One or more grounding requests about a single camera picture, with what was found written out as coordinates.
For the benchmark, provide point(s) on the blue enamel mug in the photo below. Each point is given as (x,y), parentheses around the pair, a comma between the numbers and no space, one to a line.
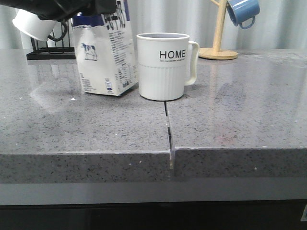
(242,12)

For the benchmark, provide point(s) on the wooden mug tree stand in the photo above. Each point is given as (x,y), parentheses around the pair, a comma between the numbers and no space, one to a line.
(215,52)

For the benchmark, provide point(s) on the white milk carton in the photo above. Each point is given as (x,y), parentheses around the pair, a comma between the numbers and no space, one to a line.
(105,52)

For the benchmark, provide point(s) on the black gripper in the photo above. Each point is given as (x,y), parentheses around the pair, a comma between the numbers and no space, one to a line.
(59,10)

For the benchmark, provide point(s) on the white ribbed HOME mug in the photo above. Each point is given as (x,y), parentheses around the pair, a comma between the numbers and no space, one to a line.
(167,62)

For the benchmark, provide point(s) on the left white hanging mug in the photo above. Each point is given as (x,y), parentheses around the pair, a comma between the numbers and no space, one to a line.
(31,25)

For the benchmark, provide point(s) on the black wire mug rack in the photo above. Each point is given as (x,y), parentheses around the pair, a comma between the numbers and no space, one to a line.
(62,49)

